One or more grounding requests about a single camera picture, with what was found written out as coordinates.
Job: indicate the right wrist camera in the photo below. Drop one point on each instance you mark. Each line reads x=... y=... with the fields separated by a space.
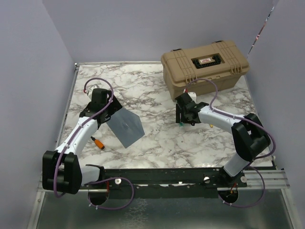
x=192 y=95

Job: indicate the orange handled screwdriver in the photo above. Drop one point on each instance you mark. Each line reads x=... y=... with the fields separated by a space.
x=98 y=143

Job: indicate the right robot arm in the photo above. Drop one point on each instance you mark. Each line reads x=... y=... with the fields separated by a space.
x=250 y=139

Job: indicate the aluminium table frame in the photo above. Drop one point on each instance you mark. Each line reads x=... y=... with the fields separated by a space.
x=265 y=204

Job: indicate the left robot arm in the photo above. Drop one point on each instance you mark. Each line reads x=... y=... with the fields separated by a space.
x=61 y=170

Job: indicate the grey blue envelope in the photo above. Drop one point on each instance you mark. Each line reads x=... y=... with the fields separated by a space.
x=126 y=126

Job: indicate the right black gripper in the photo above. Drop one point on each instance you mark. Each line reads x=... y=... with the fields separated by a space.
x=178 y=113

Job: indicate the tan plastic toolbox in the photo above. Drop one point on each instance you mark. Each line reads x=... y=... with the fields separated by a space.
x=204 y=69

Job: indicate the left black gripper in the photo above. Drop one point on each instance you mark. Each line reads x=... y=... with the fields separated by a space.
x=114 y=106

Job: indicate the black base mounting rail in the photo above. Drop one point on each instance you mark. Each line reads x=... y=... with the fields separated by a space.
x=164 y=183

